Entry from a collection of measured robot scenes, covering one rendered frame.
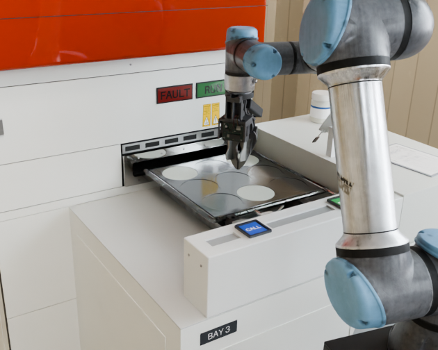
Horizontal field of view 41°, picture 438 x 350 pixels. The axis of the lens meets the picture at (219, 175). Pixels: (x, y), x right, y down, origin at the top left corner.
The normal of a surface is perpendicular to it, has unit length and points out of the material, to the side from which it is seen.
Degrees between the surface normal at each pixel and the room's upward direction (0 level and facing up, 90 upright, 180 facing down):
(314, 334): 90
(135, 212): 0
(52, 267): 90
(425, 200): 90
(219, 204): 0
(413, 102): 90
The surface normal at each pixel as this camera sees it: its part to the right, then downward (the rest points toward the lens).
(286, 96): 0.36, 0.37
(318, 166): -0.84, 0.19
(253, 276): 0.55, 0.33
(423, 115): -0.93, 0.11
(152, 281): 0.03, -0.92
